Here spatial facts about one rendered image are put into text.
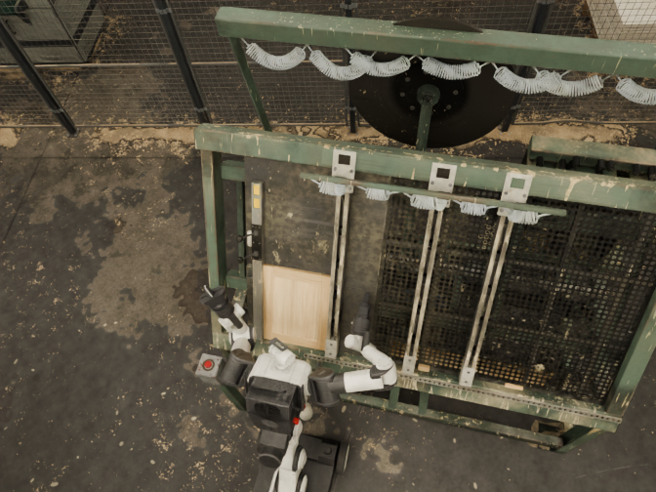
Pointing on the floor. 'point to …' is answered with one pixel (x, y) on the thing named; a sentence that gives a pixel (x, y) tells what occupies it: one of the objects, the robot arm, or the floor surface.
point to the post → (234, 396)
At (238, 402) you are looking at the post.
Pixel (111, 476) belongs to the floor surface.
